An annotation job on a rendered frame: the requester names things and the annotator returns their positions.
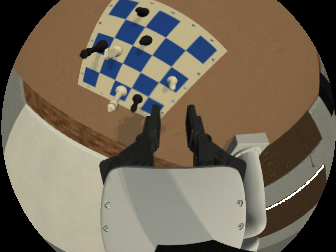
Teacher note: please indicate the white chess pawn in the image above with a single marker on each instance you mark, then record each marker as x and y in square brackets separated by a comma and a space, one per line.
[172, 81]

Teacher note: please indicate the blue and cream chessboard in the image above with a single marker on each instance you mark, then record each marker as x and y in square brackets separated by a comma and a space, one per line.
[180, 47]

